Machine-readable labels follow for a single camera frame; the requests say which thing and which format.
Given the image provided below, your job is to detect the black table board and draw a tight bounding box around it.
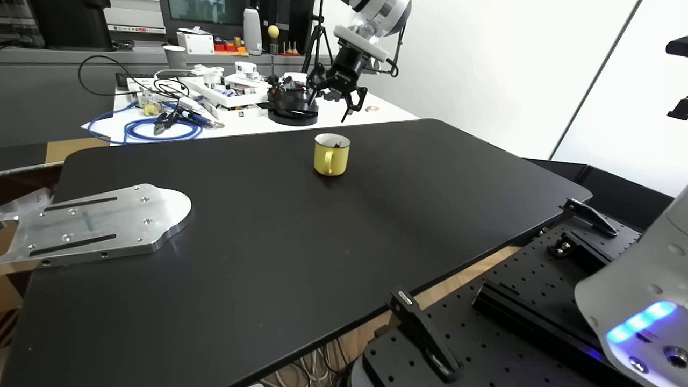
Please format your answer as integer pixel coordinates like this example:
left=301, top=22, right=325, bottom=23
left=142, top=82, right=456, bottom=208
left=3, top=118, right=587, bottom=387

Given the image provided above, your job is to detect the black optical breadboard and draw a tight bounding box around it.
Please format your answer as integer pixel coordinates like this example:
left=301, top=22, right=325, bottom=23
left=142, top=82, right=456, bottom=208
left=348, top=219, right=639, bottom=387

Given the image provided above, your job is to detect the black coiled cable headset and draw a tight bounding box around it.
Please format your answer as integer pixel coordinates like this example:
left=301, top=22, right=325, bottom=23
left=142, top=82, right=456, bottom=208
left=269, top=74, right=319, bottom=127

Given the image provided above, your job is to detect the black computer monitor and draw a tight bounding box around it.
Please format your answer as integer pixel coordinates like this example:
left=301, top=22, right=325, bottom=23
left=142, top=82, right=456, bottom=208
left=160, top=0, right=245, bottom=42

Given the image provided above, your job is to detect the yellow mug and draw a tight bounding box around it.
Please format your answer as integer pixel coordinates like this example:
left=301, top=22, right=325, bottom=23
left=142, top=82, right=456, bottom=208
left=313, top=133, right=350, bottom=177

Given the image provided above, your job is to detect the black clamp far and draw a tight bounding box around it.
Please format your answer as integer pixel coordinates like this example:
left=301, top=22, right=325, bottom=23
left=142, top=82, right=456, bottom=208
left=563, top=198, right=617, bottom=240

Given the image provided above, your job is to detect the metal mounting plate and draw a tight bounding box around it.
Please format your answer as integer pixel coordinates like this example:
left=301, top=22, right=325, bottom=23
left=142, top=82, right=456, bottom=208
left=0, top=183, right=191, bottom=264

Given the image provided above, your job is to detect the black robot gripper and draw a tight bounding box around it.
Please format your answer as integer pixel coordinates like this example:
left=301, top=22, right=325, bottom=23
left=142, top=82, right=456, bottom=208
left=308, top=45, right=371, bottom=122

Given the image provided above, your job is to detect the black clamp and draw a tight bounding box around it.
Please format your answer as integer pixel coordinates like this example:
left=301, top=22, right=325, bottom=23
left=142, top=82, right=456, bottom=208
left=563, top=198, right=617, bottom=240
left=389, top=291, right=461, bottom=384

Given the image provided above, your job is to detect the black tripod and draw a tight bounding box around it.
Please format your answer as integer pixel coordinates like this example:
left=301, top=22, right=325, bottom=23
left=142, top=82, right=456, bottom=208
left=301, top=0, right=334, bottom=74

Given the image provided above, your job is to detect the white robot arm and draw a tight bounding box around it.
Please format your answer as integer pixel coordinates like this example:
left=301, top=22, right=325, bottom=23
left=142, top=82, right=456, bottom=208
left=336, top=0, right=688, bottom=387

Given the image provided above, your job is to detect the blue cable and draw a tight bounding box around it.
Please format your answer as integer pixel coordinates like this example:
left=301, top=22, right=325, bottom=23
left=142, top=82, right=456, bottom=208
left=86, top=99, right=207, bottom=146

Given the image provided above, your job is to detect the black clamp near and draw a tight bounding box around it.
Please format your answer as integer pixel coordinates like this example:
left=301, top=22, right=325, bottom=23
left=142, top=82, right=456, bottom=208
left=389, top=291, right=461, bottom=384

